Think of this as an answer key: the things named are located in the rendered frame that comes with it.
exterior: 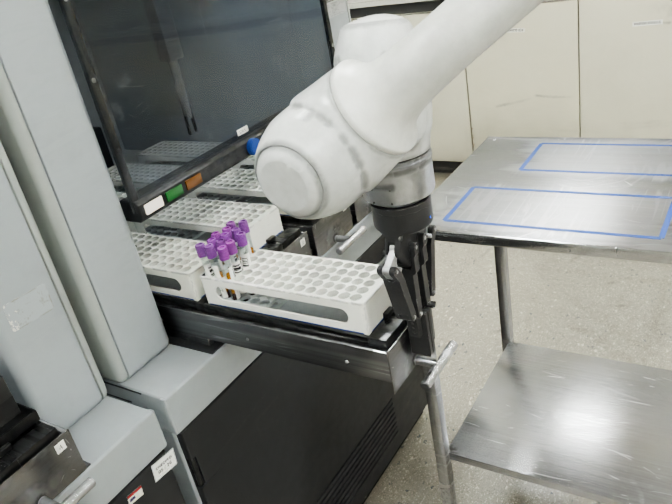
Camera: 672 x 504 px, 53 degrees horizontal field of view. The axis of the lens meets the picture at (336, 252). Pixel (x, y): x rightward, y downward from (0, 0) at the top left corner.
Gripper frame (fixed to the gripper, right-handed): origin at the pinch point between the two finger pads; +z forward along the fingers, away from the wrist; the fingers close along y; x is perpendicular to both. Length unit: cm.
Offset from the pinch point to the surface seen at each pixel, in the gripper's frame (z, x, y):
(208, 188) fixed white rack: -7, -60, -26
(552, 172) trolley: -2, 4, -51
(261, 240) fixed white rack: -3.1, -37.2, -13.4
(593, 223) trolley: -2.0, 15.3, -31.6
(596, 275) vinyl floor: 80, -11, -149
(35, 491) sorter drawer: 3, -34, 40
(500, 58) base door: 21, -70, -229
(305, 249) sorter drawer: 2.2, -33.6, -20.4
